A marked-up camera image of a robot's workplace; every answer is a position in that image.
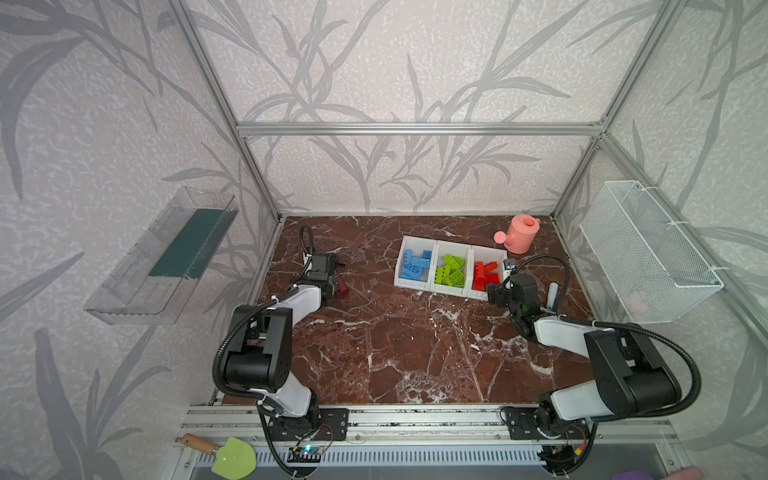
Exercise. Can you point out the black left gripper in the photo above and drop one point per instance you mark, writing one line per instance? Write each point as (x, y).
(330, 282)

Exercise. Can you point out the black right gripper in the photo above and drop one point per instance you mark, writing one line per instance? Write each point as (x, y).
(501, 294)

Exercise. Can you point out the green lego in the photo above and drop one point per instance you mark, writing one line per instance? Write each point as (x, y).
(457, 278)
(440, 276)
(453, 262)
(445, 274)

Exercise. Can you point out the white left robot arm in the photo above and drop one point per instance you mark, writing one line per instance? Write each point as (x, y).
(255, 358)

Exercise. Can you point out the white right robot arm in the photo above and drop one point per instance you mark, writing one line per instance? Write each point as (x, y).
(636, 373)

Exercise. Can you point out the light blue trowel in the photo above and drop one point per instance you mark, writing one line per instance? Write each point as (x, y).
(552, 297)

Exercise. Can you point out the white three-compartment bin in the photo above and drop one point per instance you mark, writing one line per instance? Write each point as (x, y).
(471, 254)

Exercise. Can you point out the pink watering can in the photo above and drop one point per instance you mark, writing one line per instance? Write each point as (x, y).
(520, 234)

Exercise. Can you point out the right controller board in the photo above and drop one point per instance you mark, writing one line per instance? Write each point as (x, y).
(564, 457)

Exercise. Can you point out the controller board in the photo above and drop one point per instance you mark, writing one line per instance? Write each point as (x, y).
(564, 457)
(307, 453)

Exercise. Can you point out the left controller board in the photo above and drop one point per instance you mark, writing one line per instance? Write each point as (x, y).
(307, 453)

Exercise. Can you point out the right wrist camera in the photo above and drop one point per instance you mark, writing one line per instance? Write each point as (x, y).
(509, 265)

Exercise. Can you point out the white wire mesh basket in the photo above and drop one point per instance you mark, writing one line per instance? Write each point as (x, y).
(655, 270)

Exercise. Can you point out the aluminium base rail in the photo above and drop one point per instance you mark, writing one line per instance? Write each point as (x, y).
(373, 425)

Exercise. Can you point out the clear wall shelf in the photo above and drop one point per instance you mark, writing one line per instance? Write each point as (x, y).
(155, 280)

